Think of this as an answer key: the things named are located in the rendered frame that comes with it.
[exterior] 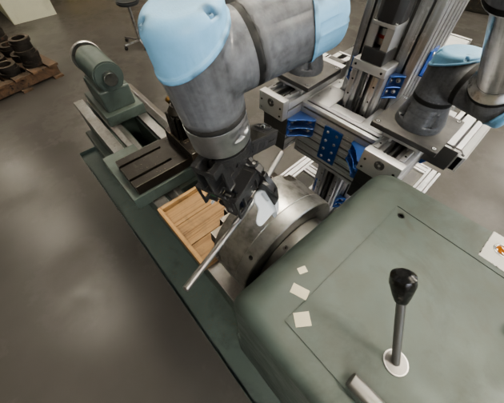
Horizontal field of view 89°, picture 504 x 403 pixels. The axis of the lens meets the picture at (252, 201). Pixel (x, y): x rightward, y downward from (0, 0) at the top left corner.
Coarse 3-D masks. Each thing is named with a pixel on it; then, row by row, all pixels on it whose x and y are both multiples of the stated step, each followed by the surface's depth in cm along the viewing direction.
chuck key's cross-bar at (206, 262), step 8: (280, 152) 55; (272, 168) 54; (248, 208) 50; (232, 224) 48; (232, 232) 47; (224, 240) 45; (216, 248) 44; (208, 256) 43; (200, 264) 42; (208, 264) 43; (200, 272) 41; (192, 280) 40; (184, 288) 40
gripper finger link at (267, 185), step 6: (258, 174) 40; (264, 174) 40; (264, 180) 40; (270, 180) 41; (258, 186) 42; (264, 186) 41; (270, 186) 41; (276, 186) 42; (270, 192) 42; (276, 192) 43; (270, 198) 43; (276, 198) 44
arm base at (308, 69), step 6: (318, 60) 101; (300, 66) 102; (306, 66) 102; (312, 66) 101; (318, 66) 102; (294, 72) 104; (300, 72) 103; (306, 72) 102; (312, 72) 102; (318, 72) 104
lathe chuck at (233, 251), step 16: (288, 176) 68; (288, 192) 60; (304, 192) 62; (256, 208) 58; (224, 224) 60; (240, 224) 58; (256, 224) 57; (240, 240) 58; (224, 256) 62; (240, 256) 58
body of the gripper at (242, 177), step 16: (208, 160) 34; (224, 160) 32; (240, 160) 32; (208, 176) 32; (224, 176) 34; (240, 176) 38; (256, 176) 39; (208, 192) 37; (224, 192) 37; (240, 192) 36; (240, 208) 41
